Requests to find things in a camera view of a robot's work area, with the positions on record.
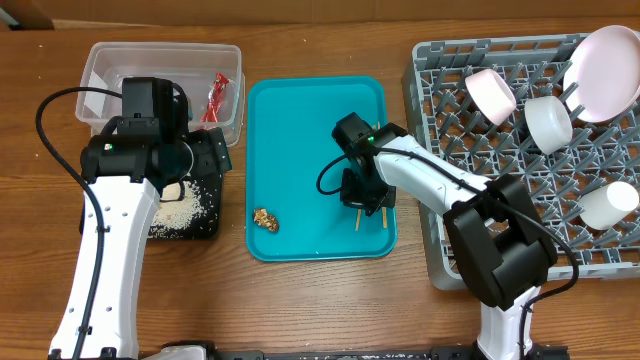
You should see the brown food scrap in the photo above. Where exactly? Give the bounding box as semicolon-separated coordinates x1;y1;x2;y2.
253;208;280;233

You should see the pink bowl with rice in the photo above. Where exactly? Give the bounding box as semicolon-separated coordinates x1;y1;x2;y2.
464;69;516;125

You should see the grey bowl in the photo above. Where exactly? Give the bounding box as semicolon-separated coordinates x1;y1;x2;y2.
524;96;573;155

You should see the white cup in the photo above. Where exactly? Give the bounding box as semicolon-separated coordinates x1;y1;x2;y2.
578;181;639;230

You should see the white round plate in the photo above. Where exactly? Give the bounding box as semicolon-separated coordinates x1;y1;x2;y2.
563;25;639;123

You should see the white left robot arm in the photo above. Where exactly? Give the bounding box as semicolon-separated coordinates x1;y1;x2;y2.
42;77;232;359

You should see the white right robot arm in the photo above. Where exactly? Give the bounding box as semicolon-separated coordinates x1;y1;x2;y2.
332;113;557;359

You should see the grey dishwasher rack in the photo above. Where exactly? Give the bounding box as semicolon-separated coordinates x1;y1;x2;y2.
402;34;639;280

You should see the red snack wrapper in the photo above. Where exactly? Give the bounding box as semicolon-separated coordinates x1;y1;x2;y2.
201;72;229;123

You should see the clear plastic bin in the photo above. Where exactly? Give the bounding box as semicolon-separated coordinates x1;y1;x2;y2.
80;42;246;147

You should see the teal serving tray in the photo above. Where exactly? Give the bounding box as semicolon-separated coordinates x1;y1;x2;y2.
246;76;398;262

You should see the black rail at table edge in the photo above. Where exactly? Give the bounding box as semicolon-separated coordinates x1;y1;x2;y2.
159;339;571;360

